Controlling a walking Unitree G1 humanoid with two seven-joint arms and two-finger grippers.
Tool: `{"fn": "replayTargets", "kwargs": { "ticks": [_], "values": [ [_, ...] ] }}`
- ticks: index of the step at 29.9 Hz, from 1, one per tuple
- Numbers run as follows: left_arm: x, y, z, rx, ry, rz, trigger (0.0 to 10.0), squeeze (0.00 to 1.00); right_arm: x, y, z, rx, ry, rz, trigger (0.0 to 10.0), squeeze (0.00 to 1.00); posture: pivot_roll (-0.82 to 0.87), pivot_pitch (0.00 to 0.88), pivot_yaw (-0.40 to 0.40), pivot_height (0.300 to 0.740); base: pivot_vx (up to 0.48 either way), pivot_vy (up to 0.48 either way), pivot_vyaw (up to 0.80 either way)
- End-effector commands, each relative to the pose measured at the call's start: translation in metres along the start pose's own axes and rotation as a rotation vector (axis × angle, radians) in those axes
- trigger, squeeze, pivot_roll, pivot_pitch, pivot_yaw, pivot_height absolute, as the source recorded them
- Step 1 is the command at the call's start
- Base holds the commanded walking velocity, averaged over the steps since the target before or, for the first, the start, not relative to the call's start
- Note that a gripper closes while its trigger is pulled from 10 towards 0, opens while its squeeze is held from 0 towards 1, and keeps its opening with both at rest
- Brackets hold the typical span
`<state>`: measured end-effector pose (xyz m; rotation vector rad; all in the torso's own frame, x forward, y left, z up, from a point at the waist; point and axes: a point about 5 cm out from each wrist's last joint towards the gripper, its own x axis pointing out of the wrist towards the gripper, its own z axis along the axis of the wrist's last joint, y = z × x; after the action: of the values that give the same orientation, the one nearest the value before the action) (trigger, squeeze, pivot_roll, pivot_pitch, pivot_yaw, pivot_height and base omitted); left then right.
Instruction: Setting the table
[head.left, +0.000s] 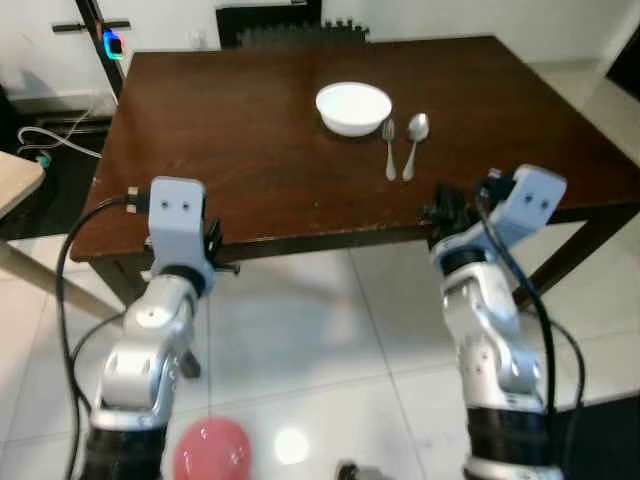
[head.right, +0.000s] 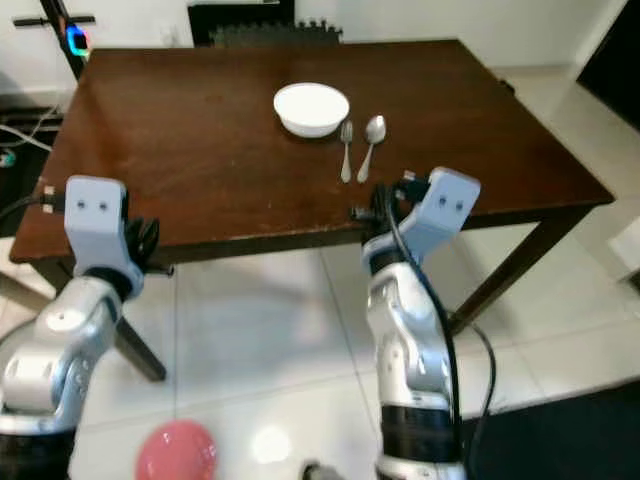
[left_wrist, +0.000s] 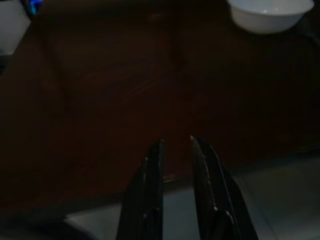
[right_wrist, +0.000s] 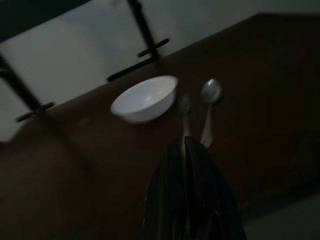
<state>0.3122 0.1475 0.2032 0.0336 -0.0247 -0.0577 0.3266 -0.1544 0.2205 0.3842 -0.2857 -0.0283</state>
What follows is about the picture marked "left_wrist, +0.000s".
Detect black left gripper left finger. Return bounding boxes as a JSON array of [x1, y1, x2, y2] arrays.
[[115, 139, 165, 240]]

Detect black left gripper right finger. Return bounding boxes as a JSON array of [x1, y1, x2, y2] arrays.
[[189, 135, 260, 240]]

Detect white ceramic bowl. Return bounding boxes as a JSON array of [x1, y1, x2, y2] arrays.
[[226, 0, 315, 35]]

